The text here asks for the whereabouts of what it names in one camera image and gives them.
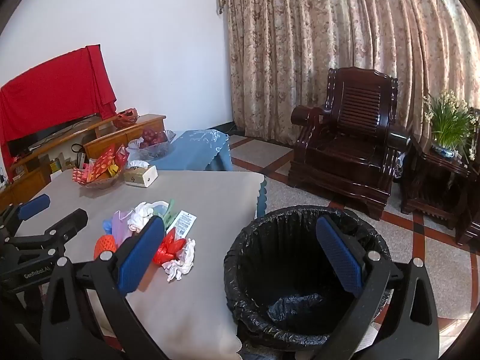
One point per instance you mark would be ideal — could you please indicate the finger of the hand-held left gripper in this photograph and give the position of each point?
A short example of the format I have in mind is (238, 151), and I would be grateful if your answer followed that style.
(73, 220)
(34, 206)

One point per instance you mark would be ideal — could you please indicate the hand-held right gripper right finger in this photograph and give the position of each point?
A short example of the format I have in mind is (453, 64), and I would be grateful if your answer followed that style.
(339, 255)

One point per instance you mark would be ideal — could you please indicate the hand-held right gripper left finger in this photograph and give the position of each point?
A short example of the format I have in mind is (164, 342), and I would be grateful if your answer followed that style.
(140, 255)

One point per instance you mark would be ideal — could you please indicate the red plastic wrapper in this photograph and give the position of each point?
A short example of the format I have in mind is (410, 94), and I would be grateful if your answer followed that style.
(168, 249)

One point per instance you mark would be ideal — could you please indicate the pink plastic bag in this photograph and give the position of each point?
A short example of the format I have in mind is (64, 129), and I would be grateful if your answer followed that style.
(122, 227)

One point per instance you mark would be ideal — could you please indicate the blue plastic scrap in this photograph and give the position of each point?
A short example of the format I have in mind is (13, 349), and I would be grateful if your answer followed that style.
(108, 228)

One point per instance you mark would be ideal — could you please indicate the orange foam fruit net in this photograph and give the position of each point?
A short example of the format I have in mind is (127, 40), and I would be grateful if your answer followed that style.
(105, 245)

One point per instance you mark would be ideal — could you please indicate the black-bagged trash bin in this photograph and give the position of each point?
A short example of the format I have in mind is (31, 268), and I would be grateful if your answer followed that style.
(285, 255)

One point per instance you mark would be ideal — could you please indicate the glass snack bowl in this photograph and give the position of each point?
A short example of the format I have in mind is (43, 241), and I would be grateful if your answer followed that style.
(99, 183)

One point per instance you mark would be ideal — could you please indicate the green plastic bag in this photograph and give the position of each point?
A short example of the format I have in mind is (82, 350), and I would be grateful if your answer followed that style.
(171, 215)

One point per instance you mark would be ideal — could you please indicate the pale blue plastic container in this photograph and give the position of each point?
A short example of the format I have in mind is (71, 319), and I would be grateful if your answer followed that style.
(160, 207)

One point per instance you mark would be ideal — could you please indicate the white printed sachet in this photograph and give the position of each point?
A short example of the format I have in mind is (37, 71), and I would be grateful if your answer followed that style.
(183, 223)

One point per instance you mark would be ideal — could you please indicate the bowl of red snack packets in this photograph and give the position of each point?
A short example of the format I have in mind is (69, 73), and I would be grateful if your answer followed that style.
(99, 167)

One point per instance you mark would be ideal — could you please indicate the black television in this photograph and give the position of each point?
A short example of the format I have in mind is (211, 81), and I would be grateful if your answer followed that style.
(33, 137)

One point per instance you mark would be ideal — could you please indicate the tissue box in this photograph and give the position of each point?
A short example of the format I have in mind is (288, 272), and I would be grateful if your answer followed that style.
(140, 175)

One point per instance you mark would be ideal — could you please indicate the wooden tv cabinet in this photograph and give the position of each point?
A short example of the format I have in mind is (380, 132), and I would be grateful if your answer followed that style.
(108, 140)

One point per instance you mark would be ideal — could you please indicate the grey tablecloth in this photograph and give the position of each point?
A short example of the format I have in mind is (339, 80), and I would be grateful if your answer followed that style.
(210, 195)

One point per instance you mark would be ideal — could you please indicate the glass fruit bowl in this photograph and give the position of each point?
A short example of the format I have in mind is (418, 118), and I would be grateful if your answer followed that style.
(150, 150)

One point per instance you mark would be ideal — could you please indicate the dark wooden armchair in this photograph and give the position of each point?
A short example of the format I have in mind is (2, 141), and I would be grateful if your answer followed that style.
(348, 150)
(470, 225)

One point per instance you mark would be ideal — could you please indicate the red apple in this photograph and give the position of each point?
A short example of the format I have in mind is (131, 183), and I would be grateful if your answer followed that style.
(162, 137)
(149, 134)

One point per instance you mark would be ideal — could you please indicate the red woven basket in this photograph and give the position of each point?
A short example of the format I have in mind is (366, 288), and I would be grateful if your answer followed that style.
(125, 118)

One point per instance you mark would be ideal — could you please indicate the dark wooden side table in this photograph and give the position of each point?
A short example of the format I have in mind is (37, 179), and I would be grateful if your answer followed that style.
(431, 183)

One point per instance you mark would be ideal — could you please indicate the red cloth covered television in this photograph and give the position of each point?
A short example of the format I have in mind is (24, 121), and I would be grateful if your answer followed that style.
(48, 90)

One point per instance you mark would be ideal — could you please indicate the potted white-flowered plant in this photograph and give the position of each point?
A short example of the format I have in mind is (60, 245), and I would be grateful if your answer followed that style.
(448, 123)

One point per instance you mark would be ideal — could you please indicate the floral beige curtain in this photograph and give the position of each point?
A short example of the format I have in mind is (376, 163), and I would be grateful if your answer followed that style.
(300, 45)

